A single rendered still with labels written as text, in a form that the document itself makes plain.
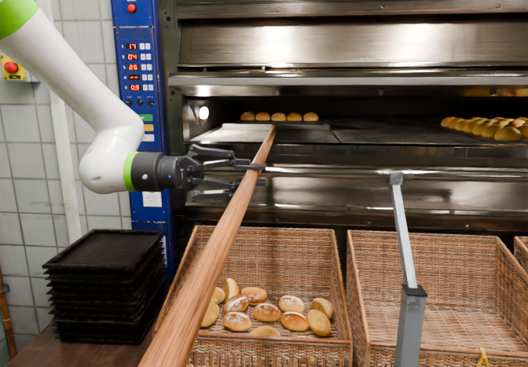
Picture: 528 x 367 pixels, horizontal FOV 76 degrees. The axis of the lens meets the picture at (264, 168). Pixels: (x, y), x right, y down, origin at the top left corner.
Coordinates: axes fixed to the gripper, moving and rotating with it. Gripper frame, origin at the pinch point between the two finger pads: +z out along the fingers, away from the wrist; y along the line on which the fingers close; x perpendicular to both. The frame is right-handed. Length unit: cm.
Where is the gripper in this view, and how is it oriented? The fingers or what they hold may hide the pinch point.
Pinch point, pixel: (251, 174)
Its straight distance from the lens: 77.1
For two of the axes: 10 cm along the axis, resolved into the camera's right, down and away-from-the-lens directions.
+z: 10.0, 0.2, -0.8
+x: -0.9, 2.3, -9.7
